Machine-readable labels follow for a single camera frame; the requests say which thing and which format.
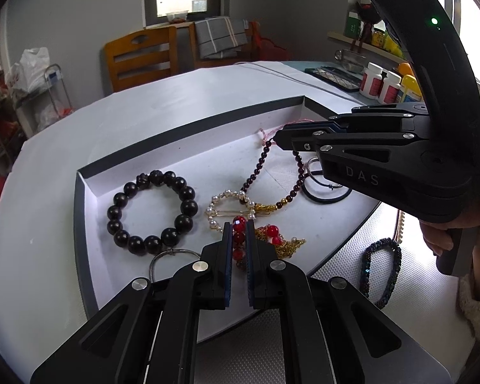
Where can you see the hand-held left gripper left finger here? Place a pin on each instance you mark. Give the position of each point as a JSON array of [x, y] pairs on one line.
[[226, 268]]

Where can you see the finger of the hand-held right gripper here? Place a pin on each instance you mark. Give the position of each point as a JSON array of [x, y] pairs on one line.
[[380, 112], [344, 138]]

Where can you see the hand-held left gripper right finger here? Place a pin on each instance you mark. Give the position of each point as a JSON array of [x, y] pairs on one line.
[[250, 288]]

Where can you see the silver metal bangle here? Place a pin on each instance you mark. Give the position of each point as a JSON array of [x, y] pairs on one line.
[[172, 252]]

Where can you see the dark red bead strand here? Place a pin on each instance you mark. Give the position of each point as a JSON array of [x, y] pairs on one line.
[[260, 164]]

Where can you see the dark grey cardboard box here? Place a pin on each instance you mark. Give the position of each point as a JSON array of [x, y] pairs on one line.
[[144, 156]]

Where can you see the person's right forearm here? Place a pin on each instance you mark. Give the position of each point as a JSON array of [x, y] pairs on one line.
[[478, 308]]

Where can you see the person's right hand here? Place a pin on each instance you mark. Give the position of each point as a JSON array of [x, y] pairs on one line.
[[438, 236]]

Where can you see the yellow bottle blue label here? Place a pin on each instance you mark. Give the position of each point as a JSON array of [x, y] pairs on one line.
[[410, 88]]

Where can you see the white pill bottle red label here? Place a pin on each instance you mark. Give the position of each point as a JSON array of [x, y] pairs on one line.
[[372, 80], [388, 88]]

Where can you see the orange fruit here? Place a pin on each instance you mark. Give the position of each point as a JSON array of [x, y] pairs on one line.
[[406, 68]]

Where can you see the dark patterned tray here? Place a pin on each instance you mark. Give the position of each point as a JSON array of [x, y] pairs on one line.
[[336, 76]]

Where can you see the metal strainer bowl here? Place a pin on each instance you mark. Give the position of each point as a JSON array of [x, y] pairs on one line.
[[350, 58]]

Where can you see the yellow packet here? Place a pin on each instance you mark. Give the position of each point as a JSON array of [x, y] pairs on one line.
[[384, 40]]

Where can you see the green box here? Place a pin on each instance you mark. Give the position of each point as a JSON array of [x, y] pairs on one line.
[[352, 24]]

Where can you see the dark flower bouquet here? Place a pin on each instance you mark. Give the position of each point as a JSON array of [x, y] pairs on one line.
[[364, 12]]

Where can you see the red cloth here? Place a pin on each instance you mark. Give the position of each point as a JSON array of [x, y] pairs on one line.
[[270, 50]]

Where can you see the wooden chair with cloth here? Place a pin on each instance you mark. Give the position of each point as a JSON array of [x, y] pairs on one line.
[[252, 46]]

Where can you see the grey plaid cloth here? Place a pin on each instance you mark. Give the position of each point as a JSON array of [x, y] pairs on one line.
[[220, 38]]

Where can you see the small bowl on windowsill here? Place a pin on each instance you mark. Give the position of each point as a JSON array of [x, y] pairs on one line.
[[177, 16]]

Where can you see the white plastic bag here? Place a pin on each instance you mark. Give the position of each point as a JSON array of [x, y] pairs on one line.
[[28, 70]]

